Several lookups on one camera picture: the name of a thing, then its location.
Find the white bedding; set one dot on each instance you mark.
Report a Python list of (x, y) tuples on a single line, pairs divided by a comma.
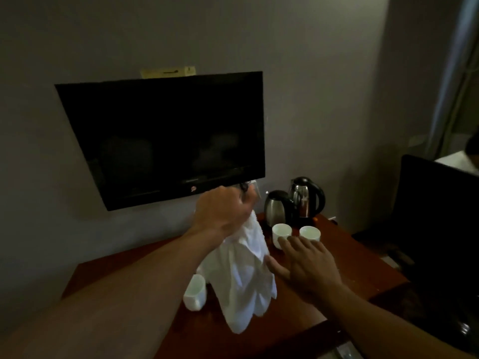
[(456, 161)]

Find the white wall socket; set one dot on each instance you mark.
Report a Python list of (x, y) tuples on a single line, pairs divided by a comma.
[(332, 220)]

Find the person's right forearm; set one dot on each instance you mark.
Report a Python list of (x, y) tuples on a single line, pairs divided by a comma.
[(381, 329)]

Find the grey metal frame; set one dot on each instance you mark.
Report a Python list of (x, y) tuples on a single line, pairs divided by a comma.
[(453, 71)]

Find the black chair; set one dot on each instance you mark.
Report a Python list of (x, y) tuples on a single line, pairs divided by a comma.
[(438, 228)]

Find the black and steel kettle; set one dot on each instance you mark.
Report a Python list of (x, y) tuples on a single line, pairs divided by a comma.
[(307, 198)]

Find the person's left hand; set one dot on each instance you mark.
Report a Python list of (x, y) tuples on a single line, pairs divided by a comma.
[(220, 211)]

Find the black wall television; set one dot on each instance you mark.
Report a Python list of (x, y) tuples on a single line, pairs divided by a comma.
[(161, 138)]

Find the steel kettle with black lid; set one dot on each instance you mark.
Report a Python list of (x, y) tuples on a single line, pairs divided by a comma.
[(277, 209)]

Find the dark red wooden table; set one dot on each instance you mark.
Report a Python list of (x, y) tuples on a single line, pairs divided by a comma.
[(355, 265)]

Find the white ceramic cup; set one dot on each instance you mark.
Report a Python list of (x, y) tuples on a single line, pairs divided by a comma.
[(281, 232), (310, 233), (194, 291)]

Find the person's left forearm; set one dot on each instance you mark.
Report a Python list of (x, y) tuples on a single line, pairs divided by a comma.
[(112, 302)]

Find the shiny metal object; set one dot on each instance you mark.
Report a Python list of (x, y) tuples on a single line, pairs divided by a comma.
[(464, 328)]

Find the person's right hand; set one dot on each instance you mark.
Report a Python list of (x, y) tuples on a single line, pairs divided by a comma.
[(310, 269)]

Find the pale yellow flat box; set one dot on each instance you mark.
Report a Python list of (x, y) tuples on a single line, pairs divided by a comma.
[(168, 72)]

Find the white cloth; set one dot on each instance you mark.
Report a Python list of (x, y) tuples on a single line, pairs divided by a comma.
[(239, 276)]

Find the white paper sheet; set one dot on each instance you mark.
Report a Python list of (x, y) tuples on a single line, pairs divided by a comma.
[(390, 262)]

